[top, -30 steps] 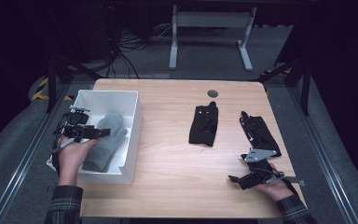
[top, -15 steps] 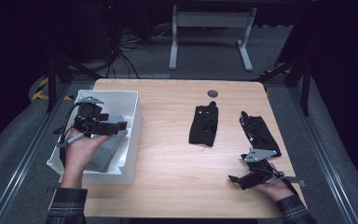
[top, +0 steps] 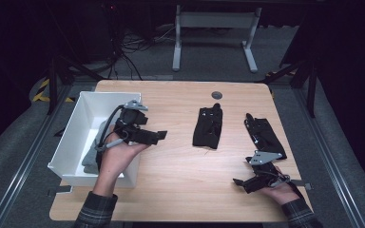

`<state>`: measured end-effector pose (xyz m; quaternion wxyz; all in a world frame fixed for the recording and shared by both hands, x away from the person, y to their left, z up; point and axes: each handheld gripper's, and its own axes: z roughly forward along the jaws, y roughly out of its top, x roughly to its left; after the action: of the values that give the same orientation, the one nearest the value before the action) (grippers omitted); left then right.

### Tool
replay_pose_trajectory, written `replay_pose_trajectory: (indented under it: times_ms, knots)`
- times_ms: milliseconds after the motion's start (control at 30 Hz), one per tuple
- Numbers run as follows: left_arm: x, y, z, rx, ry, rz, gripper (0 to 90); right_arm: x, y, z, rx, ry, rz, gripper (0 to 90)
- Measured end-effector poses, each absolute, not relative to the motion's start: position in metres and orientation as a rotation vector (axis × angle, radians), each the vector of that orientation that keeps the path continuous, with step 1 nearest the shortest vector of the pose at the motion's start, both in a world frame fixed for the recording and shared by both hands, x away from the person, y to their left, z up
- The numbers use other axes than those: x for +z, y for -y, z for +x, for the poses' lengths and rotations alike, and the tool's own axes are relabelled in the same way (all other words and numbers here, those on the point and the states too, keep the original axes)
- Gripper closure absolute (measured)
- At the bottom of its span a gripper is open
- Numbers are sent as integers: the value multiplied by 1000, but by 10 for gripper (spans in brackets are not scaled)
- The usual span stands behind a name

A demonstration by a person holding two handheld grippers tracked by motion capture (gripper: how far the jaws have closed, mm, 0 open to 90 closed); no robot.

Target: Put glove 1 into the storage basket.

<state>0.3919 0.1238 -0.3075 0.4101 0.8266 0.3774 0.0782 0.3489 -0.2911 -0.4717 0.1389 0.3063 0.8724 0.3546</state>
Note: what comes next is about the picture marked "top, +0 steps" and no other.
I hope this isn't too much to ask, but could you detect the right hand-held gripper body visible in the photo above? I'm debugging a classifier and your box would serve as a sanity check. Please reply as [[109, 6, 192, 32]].
[[246, 150, 291, 190]]

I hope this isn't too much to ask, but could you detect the bundle of black floor cables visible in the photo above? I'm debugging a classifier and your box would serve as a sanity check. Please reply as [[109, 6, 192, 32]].
[[106, 24, 179, 81]]

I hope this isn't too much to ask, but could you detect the person's left hand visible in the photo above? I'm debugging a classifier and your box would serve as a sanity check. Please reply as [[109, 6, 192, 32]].
[[98, 132, 150, 179]]

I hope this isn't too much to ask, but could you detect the right hand-held gripper cable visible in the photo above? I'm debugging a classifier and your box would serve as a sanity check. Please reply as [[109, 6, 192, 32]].
[[270, 174, 305, 200]]

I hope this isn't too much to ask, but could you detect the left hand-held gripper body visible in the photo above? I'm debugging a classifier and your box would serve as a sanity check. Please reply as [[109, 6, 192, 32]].
[[113, 99, 149, 143]]

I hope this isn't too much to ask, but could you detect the left hand-held gripper cable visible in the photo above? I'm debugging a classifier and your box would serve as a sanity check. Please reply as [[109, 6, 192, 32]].
[[95, 104, 131, 154]]

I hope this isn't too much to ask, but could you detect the hand-held gripper cable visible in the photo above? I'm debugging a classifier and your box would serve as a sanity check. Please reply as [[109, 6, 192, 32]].
[[270, 174, 305, 200], [95, 104, 131, 154]]

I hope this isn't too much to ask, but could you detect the person's right hand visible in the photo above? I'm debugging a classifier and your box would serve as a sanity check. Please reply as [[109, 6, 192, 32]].
[[260, 167, 300, 206]]

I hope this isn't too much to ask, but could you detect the white metal stand frame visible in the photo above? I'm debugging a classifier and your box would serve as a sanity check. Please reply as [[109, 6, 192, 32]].
[[171, 4, 263, 73]]

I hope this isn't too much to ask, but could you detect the dark computer case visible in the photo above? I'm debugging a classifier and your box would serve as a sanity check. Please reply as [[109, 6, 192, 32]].
[[81, 2, 125, 63]]

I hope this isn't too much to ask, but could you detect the black glove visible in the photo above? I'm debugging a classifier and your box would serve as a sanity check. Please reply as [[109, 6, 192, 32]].
[[243, 112, 288, 161], [192, 103, 224, 150]]

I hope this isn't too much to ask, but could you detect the black metal stand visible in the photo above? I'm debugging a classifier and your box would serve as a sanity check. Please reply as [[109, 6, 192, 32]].
[[256, 56, 318, 119], [45, 52, 106, 116]]

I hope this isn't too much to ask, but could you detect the grey table edge bracket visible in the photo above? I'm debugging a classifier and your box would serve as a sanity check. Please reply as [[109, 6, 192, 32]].
[[289, 179, 314, 191]]

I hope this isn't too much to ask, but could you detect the white rectangular box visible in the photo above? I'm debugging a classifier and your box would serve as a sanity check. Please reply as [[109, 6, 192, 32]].
[[47, 90, 144, 188]]

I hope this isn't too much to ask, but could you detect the aluminium floor rail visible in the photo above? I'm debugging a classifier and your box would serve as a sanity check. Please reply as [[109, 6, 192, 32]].
[[292, 87, 365, 228], [0, 85, 74, 228]]

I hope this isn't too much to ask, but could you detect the yellow black hazard tape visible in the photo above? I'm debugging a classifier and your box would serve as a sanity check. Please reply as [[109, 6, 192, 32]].
[[31, 78, 76, 104]]

